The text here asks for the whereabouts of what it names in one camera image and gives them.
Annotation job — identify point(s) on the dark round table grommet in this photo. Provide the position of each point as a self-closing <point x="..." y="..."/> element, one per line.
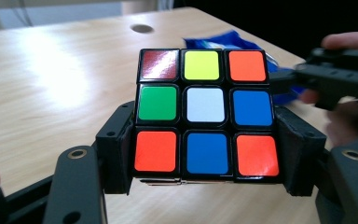
<point x="142" y="28"/>

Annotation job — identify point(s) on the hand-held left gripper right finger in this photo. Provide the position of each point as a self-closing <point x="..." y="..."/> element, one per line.
<point x="301" y="155"/>

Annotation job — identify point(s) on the multicoloured puzzle cube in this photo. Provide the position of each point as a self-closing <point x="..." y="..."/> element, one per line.
<point x="205" y="118"/>

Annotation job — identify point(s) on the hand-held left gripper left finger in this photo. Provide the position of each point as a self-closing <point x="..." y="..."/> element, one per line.
<point x="118" y="149"/>

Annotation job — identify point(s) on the blue wet wipes pack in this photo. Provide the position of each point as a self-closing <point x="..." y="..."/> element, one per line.
<point x="227" y="40"/>

